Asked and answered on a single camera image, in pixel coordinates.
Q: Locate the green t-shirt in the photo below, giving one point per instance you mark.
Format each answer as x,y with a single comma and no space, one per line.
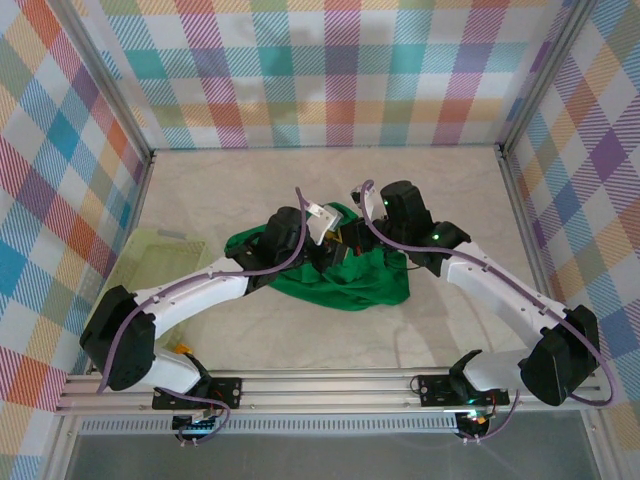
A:
360,285

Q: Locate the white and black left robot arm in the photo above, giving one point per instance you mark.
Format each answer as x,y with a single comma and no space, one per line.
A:
200,295

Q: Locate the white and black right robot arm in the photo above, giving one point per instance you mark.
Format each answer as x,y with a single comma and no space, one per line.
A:
500,295

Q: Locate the light green plastic basket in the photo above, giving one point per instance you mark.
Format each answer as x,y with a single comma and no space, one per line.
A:
165,255

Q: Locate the grey metal sheet panel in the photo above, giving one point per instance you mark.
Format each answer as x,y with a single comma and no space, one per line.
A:
325,457

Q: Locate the aluminium mounting rail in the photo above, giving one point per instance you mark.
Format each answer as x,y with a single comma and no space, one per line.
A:
325,390

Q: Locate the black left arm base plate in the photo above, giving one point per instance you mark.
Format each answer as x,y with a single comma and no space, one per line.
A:
230,387

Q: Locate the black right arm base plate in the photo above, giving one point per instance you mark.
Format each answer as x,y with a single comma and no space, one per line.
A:
432,390

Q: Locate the aluminium frame post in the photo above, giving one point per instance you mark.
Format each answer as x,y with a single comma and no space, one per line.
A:
107,80
541,80

